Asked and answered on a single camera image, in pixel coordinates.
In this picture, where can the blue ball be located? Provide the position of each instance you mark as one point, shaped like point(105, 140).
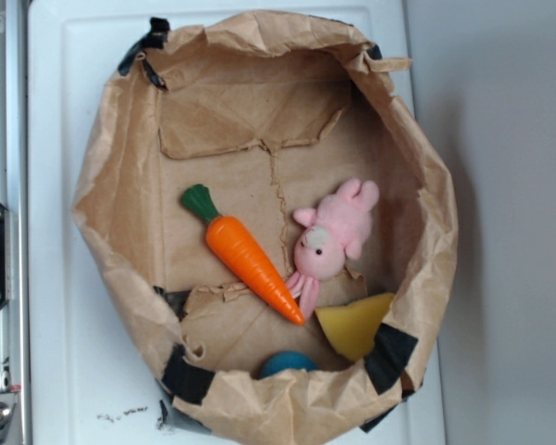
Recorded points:
point(287, 360)

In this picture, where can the yellow green sponge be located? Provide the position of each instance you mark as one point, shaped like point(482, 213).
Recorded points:
point(350, 329)

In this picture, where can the metal frame rail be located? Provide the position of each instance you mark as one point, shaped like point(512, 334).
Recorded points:
point(15, 393)

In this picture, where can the orange toy carrot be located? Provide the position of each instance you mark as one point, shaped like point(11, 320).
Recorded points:
point(239, 251)

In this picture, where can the white tray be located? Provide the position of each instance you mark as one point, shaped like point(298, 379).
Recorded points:
point(90, 385)

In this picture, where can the pink plush bunny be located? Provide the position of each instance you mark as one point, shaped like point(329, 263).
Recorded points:
point(334, 232)

